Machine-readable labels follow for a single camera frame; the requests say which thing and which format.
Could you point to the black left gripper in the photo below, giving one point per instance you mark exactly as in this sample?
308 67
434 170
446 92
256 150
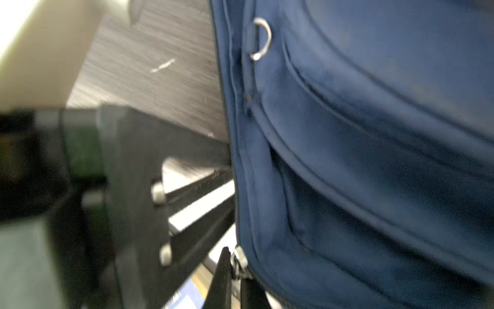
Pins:
86 197

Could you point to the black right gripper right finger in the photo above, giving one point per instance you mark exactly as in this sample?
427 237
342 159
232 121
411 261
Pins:
252 295

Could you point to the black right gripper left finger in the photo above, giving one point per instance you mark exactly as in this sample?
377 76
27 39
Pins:
220 292

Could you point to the navy blue school backpack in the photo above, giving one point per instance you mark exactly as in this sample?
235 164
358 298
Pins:
362 143

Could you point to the blue book left yellow label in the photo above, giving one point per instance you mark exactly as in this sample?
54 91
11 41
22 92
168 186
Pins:
193 292

